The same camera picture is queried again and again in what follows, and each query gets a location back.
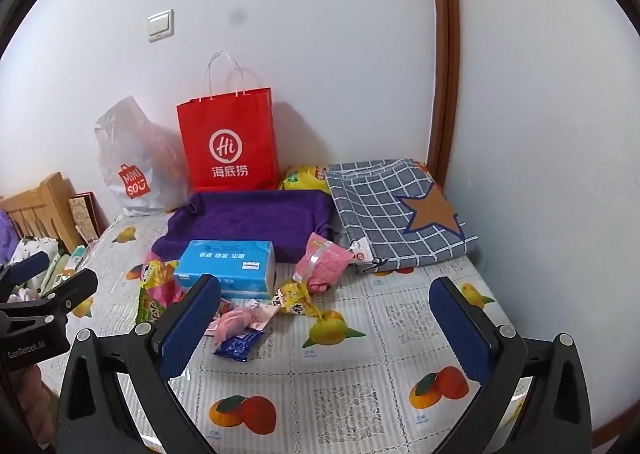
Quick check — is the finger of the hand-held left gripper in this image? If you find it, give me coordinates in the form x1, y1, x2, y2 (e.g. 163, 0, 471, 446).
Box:
29, 268, 99, 314
0, 250, 51, 302

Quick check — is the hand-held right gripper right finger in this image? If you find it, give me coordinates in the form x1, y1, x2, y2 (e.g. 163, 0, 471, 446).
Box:
429, 277, 596, 454

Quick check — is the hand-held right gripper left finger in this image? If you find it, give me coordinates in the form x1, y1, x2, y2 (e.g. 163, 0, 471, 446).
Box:
59, 273, 223, 454

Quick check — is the pink round cake packet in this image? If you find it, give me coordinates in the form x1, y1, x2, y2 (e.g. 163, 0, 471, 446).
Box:
207, 308, 266, 342

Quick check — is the yellow and pink snack bag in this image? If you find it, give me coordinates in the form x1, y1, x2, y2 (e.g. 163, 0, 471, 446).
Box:
135, 257, 188, 325

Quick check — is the dark blue snack packet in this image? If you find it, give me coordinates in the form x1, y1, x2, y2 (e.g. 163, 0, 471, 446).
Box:
212, 331, 266, 364

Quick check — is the yellow triangular snack packet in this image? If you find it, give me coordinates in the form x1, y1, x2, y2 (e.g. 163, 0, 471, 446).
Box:
272, 279, 326, 320

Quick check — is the pink snack packet clear strip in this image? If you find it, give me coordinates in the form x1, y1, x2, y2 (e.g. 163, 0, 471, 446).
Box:
294, 233, 353, 294

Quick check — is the person's left hand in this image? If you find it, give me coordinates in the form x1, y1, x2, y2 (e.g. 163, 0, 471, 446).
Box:
17, 364, 47, 430

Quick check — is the white printed plush toy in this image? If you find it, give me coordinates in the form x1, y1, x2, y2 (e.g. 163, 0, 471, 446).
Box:
10, 237, 66, 300

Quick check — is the purple plush toy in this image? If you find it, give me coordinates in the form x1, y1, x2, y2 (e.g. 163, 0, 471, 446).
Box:
0, 211, 21, 265

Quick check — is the wooden bed headboard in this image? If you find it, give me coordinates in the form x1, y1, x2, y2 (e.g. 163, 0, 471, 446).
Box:
0, 173, 108, 255

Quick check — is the patterned gift box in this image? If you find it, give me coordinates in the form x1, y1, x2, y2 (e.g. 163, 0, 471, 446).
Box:
68, 191, 101, 245

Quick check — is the blue tissue pack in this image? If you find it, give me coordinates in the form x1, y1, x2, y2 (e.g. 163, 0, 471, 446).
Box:
173, 239, 277, 300

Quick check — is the purple towel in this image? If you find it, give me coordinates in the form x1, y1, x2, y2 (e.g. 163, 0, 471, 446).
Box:
151, 189, 336, 265

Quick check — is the grey checked cloth with star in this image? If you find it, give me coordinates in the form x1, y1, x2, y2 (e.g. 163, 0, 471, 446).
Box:
322, 158, 480, 275

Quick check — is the white plastic shopping bag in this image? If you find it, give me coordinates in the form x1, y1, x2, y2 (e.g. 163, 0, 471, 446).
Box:
95, 95, 190, 217

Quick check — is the large yellow snack bag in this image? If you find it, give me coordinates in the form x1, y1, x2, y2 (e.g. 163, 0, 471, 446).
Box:
278, 164, 333, 195

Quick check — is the red paper bag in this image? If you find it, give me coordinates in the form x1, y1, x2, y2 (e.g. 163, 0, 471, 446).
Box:
176, 52, 281, 192

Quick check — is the white light switch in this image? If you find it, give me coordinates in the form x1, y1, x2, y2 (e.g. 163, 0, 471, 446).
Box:
147, 9, 176, 42

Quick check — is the brown wooden door frame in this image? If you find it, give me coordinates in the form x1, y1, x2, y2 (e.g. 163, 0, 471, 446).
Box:
426, 0, 462, 192

